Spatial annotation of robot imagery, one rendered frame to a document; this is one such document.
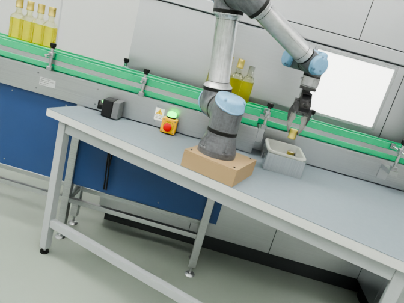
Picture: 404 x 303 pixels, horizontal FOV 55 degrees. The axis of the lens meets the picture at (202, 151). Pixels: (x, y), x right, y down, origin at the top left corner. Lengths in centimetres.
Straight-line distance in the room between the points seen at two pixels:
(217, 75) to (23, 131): 110
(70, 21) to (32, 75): 350
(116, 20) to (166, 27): 319
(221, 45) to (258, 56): 60
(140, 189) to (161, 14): 92
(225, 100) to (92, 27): 414
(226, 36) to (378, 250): 90
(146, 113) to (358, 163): 107
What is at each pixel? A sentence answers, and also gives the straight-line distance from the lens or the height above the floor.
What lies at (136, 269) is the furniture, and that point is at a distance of 181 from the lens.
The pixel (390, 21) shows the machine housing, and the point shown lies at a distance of 224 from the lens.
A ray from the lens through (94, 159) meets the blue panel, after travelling 206.
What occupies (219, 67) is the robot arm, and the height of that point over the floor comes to 113.
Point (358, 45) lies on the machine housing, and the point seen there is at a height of 137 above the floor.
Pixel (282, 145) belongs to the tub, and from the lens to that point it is 192.
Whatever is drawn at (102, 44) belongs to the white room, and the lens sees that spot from 539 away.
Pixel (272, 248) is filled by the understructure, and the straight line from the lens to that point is 244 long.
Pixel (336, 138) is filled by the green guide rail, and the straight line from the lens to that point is 204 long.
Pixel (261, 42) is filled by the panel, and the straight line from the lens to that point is 209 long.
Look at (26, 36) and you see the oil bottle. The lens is 223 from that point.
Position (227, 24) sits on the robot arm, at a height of 129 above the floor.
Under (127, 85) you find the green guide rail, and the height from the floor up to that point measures 91.
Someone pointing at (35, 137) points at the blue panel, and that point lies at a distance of 217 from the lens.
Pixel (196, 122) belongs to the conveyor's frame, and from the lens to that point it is 187.
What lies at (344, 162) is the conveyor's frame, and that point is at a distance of 206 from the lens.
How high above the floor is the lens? 124
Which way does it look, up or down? 17 degrees down
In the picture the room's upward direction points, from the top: 15 degrees clockwise
